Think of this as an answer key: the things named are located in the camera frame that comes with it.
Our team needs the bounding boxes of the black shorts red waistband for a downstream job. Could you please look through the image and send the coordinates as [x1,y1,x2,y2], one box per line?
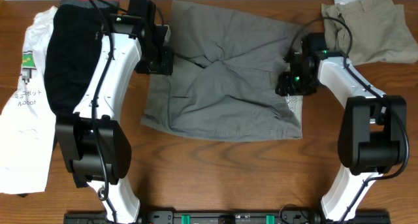
[44,0,120,120]

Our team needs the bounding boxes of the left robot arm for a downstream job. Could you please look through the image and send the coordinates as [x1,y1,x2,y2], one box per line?
[56,0,174,223]

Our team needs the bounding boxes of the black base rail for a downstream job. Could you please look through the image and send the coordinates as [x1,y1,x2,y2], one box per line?
[63,205,392,224]

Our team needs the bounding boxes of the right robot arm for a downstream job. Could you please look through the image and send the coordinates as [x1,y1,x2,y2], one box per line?
[276,33,410,223]

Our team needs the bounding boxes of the grey shorts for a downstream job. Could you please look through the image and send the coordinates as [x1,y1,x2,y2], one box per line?
[141,1,302,142]

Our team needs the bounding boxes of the white printed t-shirt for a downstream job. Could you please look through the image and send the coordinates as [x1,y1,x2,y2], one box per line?
[1,7,57,195]

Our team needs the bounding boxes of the khaki folded shorts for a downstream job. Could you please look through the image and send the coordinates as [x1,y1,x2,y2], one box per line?
[321,0,417,65]

